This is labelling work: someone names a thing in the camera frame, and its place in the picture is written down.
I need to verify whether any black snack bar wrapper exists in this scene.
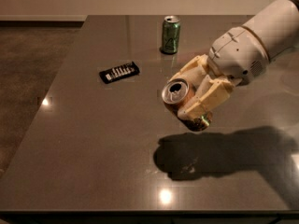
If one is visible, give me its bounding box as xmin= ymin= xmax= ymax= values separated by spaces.
xmin=99 ymin=62 xmax=140 ymax=84

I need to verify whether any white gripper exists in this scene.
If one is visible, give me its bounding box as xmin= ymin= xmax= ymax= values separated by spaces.
xmin=168 ymin=27 xmax=269 ymax=120

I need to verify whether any green soda can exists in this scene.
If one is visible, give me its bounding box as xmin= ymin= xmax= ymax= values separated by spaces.
xmin=161 ymin=15 xmax=180 ymax=54

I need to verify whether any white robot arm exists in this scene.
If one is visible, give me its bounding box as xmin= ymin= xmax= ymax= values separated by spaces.
xmin=174 ymin=0 xmax=299 ymax=120

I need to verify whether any orange soda can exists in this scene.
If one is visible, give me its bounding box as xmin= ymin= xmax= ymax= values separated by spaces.
xmin=162 ymin=78 xmax=212 ymax=132

